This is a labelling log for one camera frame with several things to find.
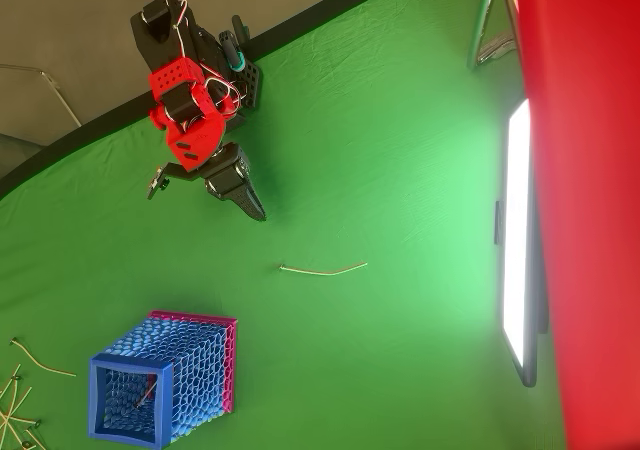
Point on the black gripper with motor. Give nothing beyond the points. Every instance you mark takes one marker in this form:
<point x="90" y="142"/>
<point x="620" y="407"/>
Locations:
<point x="227" y="176"/>

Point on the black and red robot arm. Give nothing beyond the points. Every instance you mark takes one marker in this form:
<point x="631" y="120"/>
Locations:
<point x="170" y="77"/>

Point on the blue and pink lattice basket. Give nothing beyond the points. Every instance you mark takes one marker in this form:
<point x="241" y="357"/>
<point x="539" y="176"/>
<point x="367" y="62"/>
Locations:
<point x="200" y="360"/>

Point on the thin curved yellow-green cable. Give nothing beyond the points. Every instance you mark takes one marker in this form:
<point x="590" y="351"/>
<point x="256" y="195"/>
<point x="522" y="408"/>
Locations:
<point x="37" y="365"/>

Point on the thin light wooden stick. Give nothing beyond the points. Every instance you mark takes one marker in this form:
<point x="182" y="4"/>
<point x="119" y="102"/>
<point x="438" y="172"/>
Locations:
<point x="12" y="435"/>
<point x="11" y="384"/>
<point x="20" y="421"/>
<point x="17" y="404"/>

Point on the green cloth with black edge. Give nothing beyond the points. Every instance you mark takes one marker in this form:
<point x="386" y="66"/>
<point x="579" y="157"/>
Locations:
<point x="350" y="170"/>

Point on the white glowing light panel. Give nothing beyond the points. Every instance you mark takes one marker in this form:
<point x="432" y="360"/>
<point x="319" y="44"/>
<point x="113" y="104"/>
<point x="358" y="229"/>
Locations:
<point x="517" y="245"/>

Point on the large red panel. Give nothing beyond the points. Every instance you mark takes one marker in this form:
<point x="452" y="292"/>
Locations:
<point x="590" y="170"/>

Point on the small black camera board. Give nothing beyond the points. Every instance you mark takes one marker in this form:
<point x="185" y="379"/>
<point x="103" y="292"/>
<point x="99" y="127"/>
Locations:
<point x="156" y="182"/>

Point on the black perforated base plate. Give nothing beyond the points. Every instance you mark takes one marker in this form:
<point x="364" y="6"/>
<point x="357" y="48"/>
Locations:
<point x="251" y="85"/>

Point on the metal stand frame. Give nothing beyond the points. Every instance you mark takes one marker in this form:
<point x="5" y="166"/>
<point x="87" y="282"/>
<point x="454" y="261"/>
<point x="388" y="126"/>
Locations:
<point x="482" y="20"/>

